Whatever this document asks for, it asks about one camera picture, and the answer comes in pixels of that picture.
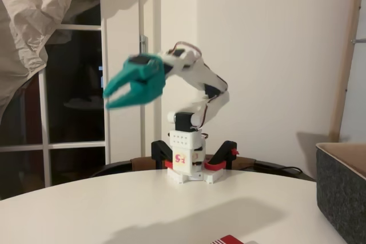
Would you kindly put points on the light wooden post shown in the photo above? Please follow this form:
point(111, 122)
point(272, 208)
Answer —
point(347, 55)

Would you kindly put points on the silver door hinge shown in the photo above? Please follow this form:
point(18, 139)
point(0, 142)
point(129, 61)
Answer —
point(143, 45)

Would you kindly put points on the black clamp red pad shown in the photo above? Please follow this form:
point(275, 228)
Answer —
point(158, 152)

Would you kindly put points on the beige crumpled curtain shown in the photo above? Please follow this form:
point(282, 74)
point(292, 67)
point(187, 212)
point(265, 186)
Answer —
point(23, 27)

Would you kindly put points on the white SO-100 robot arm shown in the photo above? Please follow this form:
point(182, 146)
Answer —
point(183, 141)

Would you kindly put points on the white glazed door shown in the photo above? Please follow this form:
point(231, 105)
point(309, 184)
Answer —
point(123, 84)

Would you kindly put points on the frosted panel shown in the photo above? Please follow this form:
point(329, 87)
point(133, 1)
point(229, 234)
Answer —
point(358, 89)

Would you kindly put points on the red object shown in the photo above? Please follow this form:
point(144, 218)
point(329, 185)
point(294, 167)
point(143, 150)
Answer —
point(228, 239)

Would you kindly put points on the dark brown chair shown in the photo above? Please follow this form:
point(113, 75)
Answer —
point(271, 174)
point(114, 167)

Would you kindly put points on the black clamp red knob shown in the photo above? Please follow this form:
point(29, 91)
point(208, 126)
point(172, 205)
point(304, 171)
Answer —
point(223, 152)

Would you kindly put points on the teal gripper black servo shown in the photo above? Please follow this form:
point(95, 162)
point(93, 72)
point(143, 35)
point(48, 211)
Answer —
point(142, 79)

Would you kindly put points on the grey metal shelf bracket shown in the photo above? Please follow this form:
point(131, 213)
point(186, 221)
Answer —
point(358, 40)

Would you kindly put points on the grey felt box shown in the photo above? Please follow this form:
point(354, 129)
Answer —
point(340, 192)

